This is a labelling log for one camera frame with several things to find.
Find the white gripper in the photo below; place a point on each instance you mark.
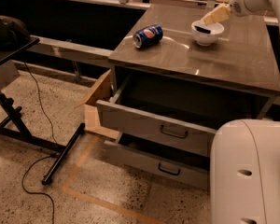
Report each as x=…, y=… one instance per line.
x=242, y=4

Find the blue rxbar blueberry wrapper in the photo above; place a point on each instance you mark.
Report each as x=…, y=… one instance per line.
x=202, y=30

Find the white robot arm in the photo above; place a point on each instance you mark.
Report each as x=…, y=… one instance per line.
x=245, y=154

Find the white ceramic bowl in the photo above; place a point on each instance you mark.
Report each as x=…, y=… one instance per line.
x=203, y=39

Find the grey drawer cabinet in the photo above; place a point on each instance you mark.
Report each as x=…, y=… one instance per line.
x=241, y=59

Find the blue pepsi can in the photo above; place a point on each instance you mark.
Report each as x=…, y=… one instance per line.
x=148, y=36

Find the grey upper drawer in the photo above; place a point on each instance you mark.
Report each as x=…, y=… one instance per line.
x=144, y=107

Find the grey drawer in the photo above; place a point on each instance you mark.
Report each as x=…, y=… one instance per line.
x=169, y=162
x=144, y=107

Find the grey lower drawer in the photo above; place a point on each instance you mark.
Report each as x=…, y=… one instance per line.
x=169, y=162

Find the brown cardboard box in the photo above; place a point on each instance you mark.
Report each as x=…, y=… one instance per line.
x=100, y=91

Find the dark rounded object on stand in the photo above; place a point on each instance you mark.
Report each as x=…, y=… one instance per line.
x=13, y=32

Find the black metal stand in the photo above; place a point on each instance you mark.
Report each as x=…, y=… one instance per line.
x=13, y=126

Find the grey metal bench rail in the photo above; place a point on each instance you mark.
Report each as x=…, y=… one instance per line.
x=72, y=51

